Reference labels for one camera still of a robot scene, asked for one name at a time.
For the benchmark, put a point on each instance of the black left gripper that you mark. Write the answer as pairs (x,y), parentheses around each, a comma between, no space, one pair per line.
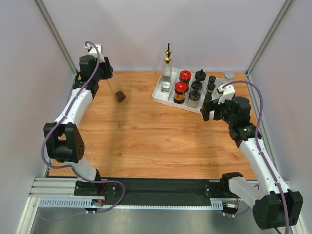
(107,68)

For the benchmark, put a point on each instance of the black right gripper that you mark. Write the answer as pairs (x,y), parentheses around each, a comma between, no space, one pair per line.
(217,111)

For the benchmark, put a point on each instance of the small black-cap spice jar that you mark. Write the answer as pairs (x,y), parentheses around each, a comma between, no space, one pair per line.
(208,98)

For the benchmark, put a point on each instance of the glass jar with white granules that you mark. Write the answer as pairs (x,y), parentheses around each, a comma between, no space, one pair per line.
(193,99)

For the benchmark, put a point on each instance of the small dark spice jar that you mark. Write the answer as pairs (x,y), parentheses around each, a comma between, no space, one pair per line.
(210,89)

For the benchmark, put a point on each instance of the glass jar with brown lumps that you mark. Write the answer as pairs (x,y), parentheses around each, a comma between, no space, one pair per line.
(196,85)

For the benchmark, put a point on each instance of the silver-top pepper grinder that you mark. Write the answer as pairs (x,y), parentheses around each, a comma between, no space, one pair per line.
(211,79)

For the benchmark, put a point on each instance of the oil bottle with dark sauce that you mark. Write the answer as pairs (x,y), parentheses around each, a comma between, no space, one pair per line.
(116,88)

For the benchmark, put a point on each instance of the black-lid glass condiment jar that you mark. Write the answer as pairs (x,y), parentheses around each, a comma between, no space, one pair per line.
(200,75)

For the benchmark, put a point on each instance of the red-lid sauce bottle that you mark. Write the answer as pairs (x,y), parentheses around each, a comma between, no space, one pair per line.
(180,90)

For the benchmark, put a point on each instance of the silver-lid salt shaker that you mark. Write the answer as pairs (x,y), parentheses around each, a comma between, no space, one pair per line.
(228,77)

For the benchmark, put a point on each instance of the red-lid sauce jar front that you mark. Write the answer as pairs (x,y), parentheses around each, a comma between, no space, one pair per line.
(185,76)

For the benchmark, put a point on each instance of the tall bottle with dark sauce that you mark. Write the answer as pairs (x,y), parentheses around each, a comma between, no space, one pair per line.
(169,61)

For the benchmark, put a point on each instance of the clear oil bottle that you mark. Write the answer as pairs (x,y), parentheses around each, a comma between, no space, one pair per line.
(165,79)

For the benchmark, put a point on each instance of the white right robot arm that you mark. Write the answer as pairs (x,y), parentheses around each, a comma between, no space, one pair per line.
(274,204)

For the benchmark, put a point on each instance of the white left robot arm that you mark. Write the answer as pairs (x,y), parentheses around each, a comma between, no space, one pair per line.
(63,140)

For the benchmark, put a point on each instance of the white divided organizer tray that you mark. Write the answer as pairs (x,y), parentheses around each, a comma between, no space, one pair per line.
(168,98)

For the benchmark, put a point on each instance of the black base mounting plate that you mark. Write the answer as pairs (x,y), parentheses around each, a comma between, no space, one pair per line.
(155,192)

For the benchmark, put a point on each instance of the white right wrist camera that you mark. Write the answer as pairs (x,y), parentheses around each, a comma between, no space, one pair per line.
(227,92)

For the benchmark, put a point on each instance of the aluminium frame post left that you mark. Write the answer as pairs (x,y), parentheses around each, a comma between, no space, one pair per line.
(54,32)

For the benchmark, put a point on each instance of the aluminium frame post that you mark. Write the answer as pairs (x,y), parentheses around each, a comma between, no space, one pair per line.
(270,34)
(54,32)

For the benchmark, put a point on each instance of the aluminium frame post right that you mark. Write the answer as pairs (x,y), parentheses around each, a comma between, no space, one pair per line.
(270,34)

